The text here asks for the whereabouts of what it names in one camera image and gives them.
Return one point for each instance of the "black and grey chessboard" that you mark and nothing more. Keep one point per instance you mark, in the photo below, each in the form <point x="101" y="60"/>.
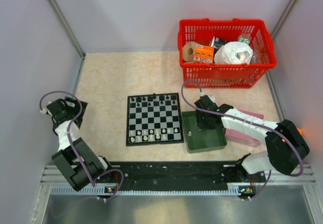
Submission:
<point x="154" y="119"/>

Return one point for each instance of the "green plastic tray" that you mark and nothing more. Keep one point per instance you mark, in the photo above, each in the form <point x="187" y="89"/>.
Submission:
<point x="201" y="140"/>

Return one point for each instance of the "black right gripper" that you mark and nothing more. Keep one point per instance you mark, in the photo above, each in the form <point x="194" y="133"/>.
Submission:
<point x="201" y="124"/>

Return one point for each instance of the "dark snack packet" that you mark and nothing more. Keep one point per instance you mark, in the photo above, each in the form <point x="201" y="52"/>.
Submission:
<point x="217" y="43"/>

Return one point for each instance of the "orange box in basket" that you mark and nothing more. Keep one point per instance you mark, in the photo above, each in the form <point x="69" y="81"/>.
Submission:
<point x="203" y="54"/>

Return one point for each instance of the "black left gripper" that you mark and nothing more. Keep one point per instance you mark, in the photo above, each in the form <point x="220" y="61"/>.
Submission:
<point x="72" y="101"/>

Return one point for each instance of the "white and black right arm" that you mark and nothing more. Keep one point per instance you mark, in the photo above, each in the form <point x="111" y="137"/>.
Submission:
<point x="285" y="147"/>

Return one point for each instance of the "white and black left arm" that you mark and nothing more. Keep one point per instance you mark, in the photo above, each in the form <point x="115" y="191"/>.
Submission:
<point x="74" y="157"/>

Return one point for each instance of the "aluminium frame rail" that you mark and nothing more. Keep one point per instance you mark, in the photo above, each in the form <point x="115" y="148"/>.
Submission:
<point x="66" y="27"/>

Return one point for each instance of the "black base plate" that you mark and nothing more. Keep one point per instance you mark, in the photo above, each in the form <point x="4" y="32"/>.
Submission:
<point x="182" y="175"/>

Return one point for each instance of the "green patterned packet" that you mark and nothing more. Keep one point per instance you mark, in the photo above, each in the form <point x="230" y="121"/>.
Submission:
<point x="245" y="37"/>

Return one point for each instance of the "red plastic shopping basket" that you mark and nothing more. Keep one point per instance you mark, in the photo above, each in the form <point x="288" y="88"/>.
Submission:
<point x="214" y="75"/>

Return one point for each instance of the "orange carton box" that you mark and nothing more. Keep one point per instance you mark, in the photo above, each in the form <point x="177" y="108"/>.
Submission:
<point x="299" y="130"/>

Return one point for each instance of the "white plastic bag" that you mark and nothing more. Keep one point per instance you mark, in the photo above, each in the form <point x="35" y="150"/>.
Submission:
<point x="234" y="53"/>

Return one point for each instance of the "pink plastic box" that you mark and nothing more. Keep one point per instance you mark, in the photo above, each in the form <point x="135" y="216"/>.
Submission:
<point x="238" y="137"/>

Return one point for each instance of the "brown tape roll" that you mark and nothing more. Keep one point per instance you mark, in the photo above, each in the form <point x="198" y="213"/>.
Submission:
<point x="188" y="51"/>

